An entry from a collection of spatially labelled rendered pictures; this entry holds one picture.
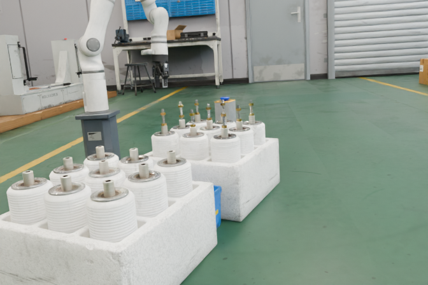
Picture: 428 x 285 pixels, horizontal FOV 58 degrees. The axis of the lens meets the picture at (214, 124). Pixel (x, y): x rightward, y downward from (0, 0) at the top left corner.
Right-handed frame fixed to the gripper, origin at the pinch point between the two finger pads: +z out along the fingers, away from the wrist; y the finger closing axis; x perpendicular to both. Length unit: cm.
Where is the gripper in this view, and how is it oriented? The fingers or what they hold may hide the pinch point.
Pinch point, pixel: (160, 86)
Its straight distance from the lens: 178.6
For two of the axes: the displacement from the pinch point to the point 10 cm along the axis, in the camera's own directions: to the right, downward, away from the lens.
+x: -8.7, 0.9, -4.9
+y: -4.9, -1.0, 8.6
